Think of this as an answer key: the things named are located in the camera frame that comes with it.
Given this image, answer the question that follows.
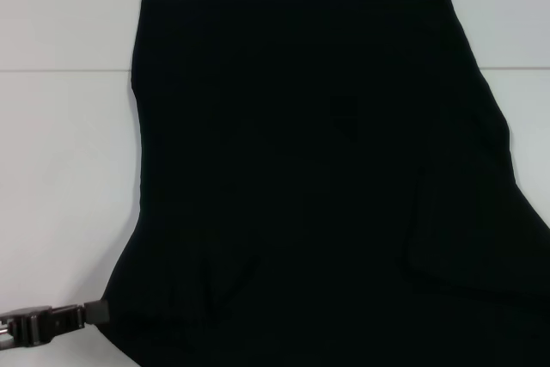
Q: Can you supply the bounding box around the black t-shirt with FREE print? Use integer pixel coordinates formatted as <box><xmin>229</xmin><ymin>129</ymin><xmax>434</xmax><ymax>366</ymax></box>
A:
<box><xmin>97</xmin><ymin>0</ymin><xmax>550</xmax><ymax>367</ymax></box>

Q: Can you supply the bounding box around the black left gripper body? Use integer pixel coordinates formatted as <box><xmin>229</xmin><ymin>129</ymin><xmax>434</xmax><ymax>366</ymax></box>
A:
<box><xmin>0</xmin><ymin>303</ymin><xmax>56</xmax><ymax>350</ymax></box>

